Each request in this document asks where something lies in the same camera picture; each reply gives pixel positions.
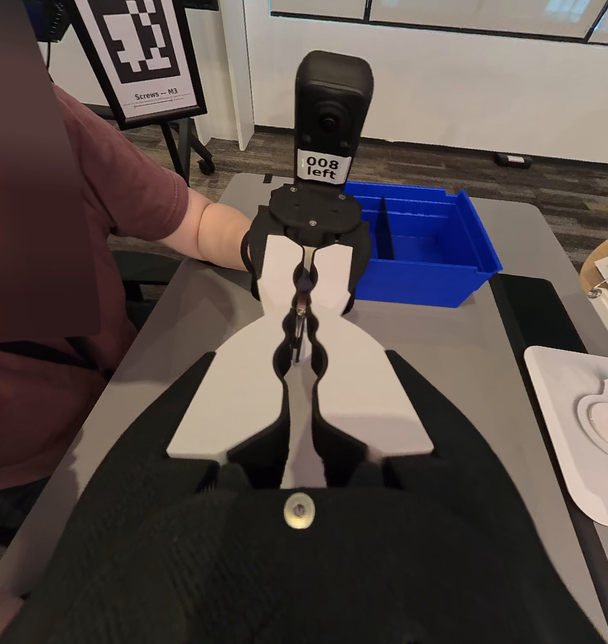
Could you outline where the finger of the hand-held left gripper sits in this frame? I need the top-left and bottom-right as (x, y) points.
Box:
(307, 244), (353, 316)
(259, 234), (306, 320)

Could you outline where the black body strap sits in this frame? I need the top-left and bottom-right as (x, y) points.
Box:
(0, 339), (113, 378)

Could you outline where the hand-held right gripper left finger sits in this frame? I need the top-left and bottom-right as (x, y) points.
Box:
(165, 304), (297, 461)

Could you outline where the person's left forearm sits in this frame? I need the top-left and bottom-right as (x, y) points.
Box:
(155, 190), (254, 272)

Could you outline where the blue divided plastic bin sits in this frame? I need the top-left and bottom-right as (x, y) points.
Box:
(343, 181), (503, 309)

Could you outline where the black bin divider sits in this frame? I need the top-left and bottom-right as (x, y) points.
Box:
(372, 198), (397, 261)

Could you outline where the black framed marker sign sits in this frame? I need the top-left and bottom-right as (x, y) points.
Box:
(70, 0), (207, 131)

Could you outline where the black easel stand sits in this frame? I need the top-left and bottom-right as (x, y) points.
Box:
(160, 117), (215, 189)

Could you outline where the person in maroon shirt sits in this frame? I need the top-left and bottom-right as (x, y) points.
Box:
(0, 83), (190, 496)

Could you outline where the white document stand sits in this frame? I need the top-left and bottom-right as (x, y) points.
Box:
(524, 267), (608, 530)

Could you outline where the large paned window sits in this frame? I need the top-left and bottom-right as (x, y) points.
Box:
(270, 0), (608, 46)

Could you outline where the small dark touch panel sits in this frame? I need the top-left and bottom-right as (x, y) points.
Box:
(22, 0), (72, 42)

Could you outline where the long metal bolt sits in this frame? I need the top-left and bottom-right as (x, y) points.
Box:
(293, 294), (310, 363)

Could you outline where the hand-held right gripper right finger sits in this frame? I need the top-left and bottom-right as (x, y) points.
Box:
(304, 304), (435, 460)

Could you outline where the black armrest desk chair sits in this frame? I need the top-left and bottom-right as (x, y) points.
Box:
(110, 251), (184, 330)

